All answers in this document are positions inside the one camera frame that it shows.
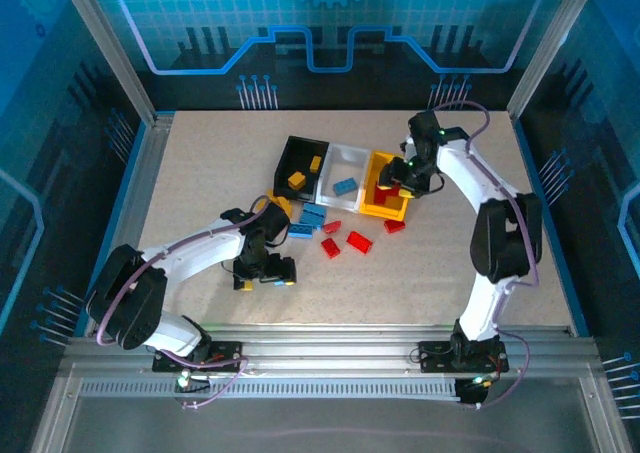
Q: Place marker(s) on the yellow plastic bin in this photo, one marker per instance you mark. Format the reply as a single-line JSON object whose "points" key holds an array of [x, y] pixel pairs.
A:
{"points": [[380, 214]]}

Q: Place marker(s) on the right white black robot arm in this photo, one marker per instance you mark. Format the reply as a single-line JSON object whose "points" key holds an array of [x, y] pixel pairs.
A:
{"points": [[480, 183]]}

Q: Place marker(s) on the aluminium upright post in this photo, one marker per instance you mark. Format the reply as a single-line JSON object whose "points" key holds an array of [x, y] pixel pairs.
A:
{"points": [[550, 48], [111, 48]]}

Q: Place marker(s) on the curved yellow lego piece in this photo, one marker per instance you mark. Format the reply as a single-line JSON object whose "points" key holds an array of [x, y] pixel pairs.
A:
{"points": [[286, 205]]}

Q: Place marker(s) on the red lego brick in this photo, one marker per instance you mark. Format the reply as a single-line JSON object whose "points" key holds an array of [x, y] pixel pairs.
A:
{"points": [[384, 199], [398, 191], [330, 247], [359, 242], [332, 227], [394, 225]]}

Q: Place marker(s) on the black plastic bin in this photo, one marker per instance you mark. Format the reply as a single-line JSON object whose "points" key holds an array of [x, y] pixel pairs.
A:
{"points": [[300, 145]]}

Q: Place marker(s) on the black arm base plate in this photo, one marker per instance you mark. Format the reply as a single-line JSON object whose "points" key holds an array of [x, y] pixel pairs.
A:
{"points": [[435, 355], [230, 355]]}

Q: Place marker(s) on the small yellow lego brick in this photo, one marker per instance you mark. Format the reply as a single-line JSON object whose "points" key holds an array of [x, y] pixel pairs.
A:
{"points": [[315, 163]]}

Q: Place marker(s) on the aluminium front frame rail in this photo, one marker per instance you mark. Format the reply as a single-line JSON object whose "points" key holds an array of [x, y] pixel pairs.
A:
{"points": [[325, 348]]}

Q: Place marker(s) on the black controller box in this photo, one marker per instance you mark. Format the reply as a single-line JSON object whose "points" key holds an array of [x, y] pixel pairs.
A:
{"points": [[470, 395]]}

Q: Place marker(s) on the aluminium side rail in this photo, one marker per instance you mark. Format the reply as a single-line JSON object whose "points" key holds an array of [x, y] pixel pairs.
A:
{"points": [[142, 173]]}

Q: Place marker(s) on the large blue lego block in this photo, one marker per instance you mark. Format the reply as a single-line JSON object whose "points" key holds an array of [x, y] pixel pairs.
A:
{"points": [[313, 216]]}

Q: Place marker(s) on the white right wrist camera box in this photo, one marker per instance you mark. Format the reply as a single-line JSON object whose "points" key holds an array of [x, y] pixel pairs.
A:
{"points": [[407, 148]]}

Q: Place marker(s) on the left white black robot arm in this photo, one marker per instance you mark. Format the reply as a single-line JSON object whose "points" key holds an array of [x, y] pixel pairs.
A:
{"points": [[200, 250]]}

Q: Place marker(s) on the white plastic bin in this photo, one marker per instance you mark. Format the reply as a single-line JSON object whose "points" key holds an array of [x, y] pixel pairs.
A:
{"points": [[335, 205]]}

